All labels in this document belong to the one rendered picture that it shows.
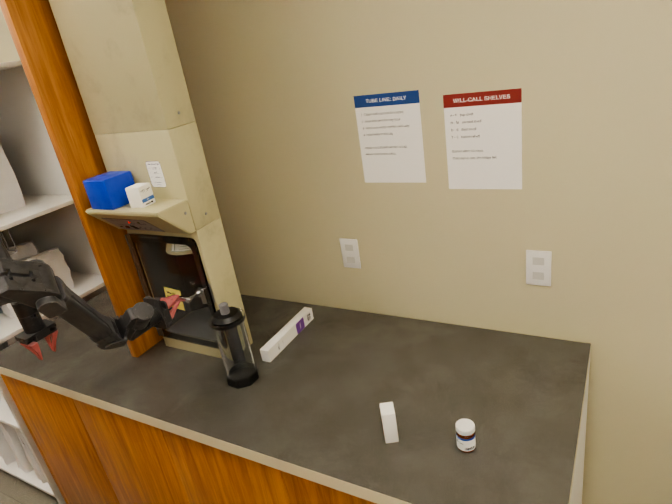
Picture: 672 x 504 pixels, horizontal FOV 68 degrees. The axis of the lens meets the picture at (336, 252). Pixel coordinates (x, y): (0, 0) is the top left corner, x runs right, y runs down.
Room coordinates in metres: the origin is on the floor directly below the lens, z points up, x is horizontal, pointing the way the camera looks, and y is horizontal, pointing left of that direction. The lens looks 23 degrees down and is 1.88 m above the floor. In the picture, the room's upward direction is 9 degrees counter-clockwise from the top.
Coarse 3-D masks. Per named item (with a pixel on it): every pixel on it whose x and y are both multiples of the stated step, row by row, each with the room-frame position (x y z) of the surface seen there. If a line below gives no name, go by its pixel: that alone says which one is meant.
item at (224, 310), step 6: (222, 306) 1.31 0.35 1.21; (228, 306) 1.32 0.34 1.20; (216, 312) 1.33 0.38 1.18; (222, 312) 1.31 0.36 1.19; (228, 312) 1.31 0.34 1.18; (234, 312) 1.31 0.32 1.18; (240, 312) 1.32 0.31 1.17; (216, 318) 1.29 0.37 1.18; (222, 318) 1.29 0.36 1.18; (228, 318) 1.28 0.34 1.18; (234, 318) 1.29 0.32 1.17; (216, 324) 1.28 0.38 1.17; (222, 324) 1.27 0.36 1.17
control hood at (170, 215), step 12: (156, 204) 1.42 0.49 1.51; (168, 204) 1.40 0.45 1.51; (180, 204) 1.40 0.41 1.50; (96, 216) 1.50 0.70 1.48; (108, 216) 1.46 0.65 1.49; (120, 216) 1.43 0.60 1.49; (132, 216) 1.39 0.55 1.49; (144, 216) 1.36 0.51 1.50; (156, 216) 1.33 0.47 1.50; (168, 216) 1.35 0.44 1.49; (180, 216) 1.39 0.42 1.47; (120, 228) 1.56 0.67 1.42; (168, 228) 1.41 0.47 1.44; (180, 228) 1.38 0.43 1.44; (192, 228) 1.41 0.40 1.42
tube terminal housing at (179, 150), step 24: (120, 144) 1.54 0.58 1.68; (144, 144) 1.48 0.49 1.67; (168, 144) 1.43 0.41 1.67; (192, 144) 1.49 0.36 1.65; (120, 168) 1.56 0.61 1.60; (144, 168) 1.50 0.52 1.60; (168, 168) 1.45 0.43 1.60; (192, 168) 1.47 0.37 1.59; (168, 192) 1.46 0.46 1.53; (192, 192) 1.44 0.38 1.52; (192, 216) 1.42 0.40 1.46; (216, 216) 1.50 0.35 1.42; (216, 240) 1.48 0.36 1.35; (216, 264) 1.46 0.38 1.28; (216, 288) 1.44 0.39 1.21
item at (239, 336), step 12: (228, 324) 1.27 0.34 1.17; (240, 324) 1.30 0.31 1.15; (216, 336) 1.29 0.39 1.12; (228, 336) 1.27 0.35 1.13; (240, 336) 1.29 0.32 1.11; (228, 348) 1.27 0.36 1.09; (240, 348) 1.28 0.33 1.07; (228, 360) 1.28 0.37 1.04; (240, 360) 1.28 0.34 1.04; (252, 360) 1.31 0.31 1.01; (228, 372) 1.28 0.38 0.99; (240, 372) 1.27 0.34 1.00; (252, 372) 1.29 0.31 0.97
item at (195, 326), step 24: (144, 240) 1.54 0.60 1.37; (168, 240) 1.47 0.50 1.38; (192, 240) 1.42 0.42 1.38; (144, 264) 1.56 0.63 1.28; (168, 264) 1.49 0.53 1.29; (192, 264) 1.43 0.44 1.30; (192, 288) 1.45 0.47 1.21; (192, 312) 1.47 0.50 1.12; (168, 336) 1.56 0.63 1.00; (192, 336) 1.49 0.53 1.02
